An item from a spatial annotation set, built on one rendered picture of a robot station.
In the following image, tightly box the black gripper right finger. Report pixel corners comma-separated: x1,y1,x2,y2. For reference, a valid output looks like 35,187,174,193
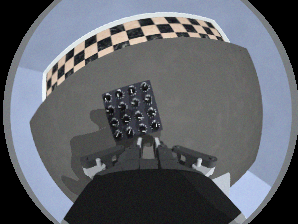
153,138,218,179

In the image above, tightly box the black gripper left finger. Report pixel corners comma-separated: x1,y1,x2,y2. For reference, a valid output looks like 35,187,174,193
80,138,143,181

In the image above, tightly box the black knob box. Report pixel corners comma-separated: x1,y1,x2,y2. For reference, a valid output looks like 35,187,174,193
102,80,163,142

